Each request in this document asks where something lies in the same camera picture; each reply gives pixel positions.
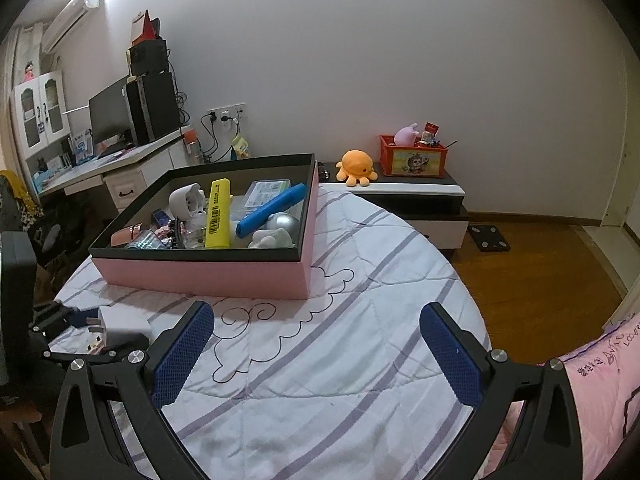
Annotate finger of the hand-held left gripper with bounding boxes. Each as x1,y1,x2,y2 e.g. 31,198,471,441
42,332,151,367
29,302,101,343

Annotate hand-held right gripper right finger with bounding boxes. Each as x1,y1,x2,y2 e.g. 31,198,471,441
419,302,585,480

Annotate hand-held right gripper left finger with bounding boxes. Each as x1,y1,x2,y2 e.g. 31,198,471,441
48,300,216,480

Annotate white charger plug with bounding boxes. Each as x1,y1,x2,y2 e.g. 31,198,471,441
85,305,153,346

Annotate pink box with black rim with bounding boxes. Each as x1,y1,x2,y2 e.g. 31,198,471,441
88,153,320,301

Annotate clear perfume bottle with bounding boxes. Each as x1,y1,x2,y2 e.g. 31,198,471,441
182,225,208,250

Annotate yellow highlighter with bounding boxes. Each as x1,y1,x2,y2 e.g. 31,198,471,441
204,178,232,250

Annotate white rabbit toy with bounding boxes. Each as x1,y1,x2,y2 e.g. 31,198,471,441
248,227,296,250

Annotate white round plug adapter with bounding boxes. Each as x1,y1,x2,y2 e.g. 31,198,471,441
169,184,206,222

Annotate silver ball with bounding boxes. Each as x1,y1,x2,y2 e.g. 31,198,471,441
264,212,301,237

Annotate blue plastic case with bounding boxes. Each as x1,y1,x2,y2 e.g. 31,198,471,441
236,183,307,239

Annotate clear plastic bag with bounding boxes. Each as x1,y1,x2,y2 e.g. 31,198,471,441
244,179,292,211

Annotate black office chair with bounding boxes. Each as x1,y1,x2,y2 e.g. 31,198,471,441
0,170,93,271

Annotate black bathroom scale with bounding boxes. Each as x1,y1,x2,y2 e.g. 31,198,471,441
467,224,512,252

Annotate blue white carton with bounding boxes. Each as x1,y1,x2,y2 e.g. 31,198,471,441
72,132,95,163

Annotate white desk with drawers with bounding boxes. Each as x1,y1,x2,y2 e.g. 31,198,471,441
37,127,193,211

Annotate pink printed bedsheet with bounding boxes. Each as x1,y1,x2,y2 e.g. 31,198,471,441
470,310,640,480

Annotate white glass-door cabinet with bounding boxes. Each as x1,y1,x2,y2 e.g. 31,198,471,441
10,71,68,161

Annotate black white low cabinet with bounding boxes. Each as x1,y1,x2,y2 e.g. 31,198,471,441
317,160,470,263

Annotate beige curtain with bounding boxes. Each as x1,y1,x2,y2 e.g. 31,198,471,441
0,25,31,171

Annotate black computer monitor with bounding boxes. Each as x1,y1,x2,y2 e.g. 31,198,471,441
89,75,132,148

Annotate red toy crate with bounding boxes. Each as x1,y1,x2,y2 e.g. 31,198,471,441
379,134,447,177

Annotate black computer tower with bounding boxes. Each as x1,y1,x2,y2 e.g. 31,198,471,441
125,71,181,145

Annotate orange plush octopus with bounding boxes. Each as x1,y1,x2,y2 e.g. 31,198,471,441
336,149,378,183

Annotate cream room door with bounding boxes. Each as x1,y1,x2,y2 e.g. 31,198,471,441
602,55,635,228

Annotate black speaker box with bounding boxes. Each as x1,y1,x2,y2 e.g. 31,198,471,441
127,40,168,77

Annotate white air conditioner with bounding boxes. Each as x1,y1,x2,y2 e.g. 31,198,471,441
42,0,101,53

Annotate red paper calendar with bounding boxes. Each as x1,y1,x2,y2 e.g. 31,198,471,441
131,10,162,48

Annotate black power cables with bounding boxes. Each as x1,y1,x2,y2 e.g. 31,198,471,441
200,112,241,163

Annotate white wall outlet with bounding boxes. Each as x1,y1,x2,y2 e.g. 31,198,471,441
207,103,247,120

